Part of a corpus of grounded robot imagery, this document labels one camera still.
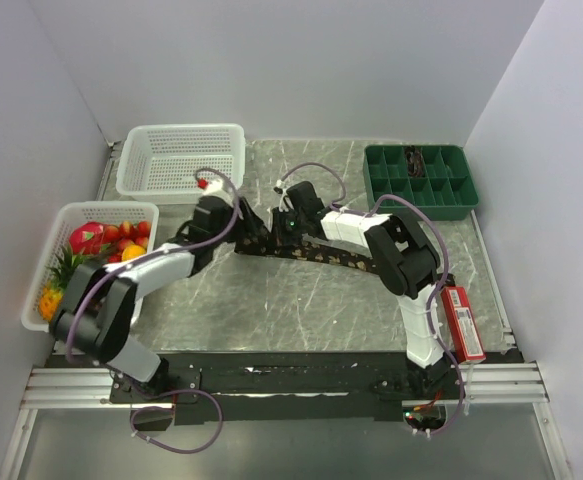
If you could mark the orange fruit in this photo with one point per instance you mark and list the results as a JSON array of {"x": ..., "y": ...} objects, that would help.
[{"x": 132, "y": 251}]

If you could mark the pineapple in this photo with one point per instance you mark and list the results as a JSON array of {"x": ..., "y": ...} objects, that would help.
[{"x": 60, "y": 275}]

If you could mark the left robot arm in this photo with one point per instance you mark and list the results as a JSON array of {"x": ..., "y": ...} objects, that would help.
[{"x": 95, "y": 313}]

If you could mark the white perforated empty basket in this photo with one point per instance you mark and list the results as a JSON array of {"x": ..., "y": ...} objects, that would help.
[{"x": 158, "y": 162}]

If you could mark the green compartment organizer tray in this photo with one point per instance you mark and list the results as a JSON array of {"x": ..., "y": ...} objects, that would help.
[{"x": 446, "y": 193}]

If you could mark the red rectangular box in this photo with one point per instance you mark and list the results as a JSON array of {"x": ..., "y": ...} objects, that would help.
[{"x": 462, "y": 326}]

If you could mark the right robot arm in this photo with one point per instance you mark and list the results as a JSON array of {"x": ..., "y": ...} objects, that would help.
[{"x": 408, "y": 252}]

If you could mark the red strawberries cluster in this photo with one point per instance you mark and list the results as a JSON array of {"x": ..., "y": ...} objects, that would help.
[{"x": 118, "y": 237}]

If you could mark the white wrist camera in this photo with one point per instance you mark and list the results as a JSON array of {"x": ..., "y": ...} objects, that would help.
[
  {"x": 212, "y": 188},
  {"x": 280, "y": 189}
]

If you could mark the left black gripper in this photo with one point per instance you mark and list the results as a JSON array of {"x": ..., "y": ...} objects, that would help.
[{"x": 248, "y": 217}]

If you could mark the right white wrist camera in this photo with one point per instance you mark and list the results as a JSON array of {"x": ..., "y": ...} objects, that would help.
[{"x": 280, "y": 189}]

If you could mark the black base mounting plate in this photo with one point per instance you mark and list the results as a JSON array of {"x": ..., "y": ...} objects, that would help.
[{"x": 246, "y": 386}]

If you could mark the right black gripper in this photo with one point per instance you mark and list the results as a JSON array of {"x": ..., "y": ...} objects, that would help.
[{"x": 279, "y": 237}]

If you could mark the rolled brown tie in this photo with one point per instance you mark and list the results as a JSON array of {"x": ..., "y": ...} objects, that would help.
[{"x": 415, "y": 162}]

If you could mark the dark floral patterned tie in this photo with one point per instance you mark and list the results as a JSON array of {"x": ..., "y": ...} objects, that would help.
[{"x": 311, "y": 252}]

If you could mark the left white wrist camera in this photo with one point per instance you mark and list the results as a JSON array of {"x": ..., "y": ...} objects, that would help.
[{"x": 212, "y": 188}]

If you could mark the pink dragon fruit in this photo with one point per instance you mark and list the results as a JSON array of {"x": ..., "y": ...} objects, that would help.
[{"x": 87, "y": 239}]

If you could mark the aluminium rail frame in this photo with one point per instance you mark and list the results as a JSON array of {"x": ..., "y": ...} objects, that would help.
[{"x": 67, "y": 388}]

